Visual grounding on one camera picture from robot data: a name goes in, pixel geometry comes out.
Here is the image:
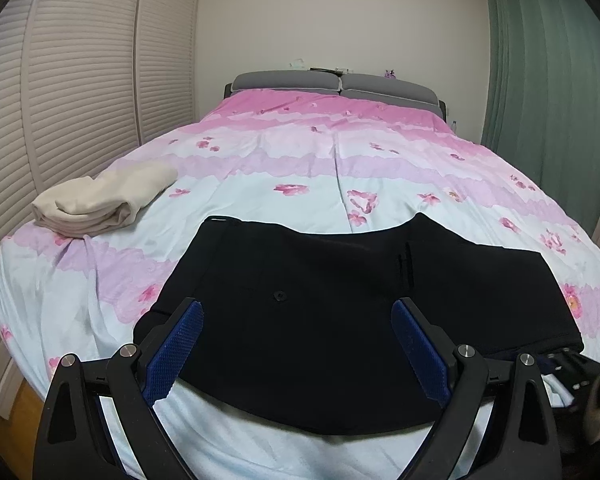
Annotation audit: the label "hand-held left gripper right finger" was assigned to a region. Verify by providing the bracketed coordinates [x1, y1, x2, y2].
[390, 297, 563, 480]

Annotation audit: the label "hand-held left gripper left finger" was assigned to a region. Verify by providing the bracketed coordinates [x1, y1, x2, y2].
[32, 297, 205, 480]

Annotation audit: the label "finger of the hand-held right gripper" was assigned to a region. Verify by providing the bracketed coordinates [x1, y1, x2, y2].
[539, 352, 590, 392]

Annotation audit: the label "black pants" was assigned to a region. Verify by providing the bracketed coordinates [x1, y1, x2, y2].
[132, 212, 583, 436]

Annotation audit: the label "folded beige garment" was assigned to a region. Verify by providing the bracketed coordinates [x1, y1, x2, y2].
[31, 164, 179, 237]

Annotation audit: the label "pink floral duvet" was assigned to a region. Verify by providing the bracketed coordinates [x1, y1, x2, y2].
[0, 89, 600, 480]

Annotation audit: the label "grey headboard cushion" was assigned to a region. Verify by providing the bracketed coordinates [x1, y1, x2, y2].
[341, 74, 439, 111]
[231, 71, 343, 95]

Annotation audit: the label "white louvered wardrobe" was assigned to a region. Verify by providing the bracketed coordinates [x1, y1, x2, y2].
[0, 0, 201, 401]

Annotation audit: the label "green curtain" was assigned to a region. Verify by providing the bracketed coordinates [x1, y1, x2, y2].
[481, 0, 600, 251]

